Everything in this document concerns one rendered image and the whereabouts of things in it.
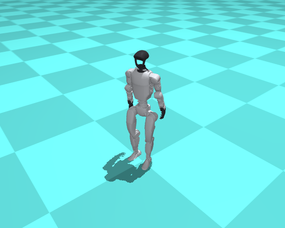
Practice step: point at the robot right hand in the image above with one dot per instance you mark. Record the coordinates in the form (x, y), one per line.
(130, 104)

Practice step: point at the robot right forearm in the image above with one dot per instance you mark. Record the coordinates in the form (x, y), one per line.
(130, 96)

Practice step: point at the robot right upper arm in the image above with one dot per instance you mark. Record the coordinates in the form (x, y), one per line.
(128, 87)

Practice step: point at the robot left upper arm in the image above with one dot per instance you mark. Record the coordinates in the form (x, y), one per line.
(155, 79)

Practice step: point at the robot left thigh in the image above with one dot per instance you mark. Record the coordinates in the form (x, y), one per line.
(150, 125)

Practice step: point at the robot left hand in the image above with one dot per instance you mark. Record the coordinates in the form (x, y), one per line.
(163, 113)

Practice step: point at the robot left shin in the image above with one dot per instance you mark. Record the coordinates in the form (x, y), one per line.
(148, 149)

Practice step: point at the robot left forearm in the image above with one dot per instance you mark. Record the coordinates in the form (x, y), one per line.
(161, 101)

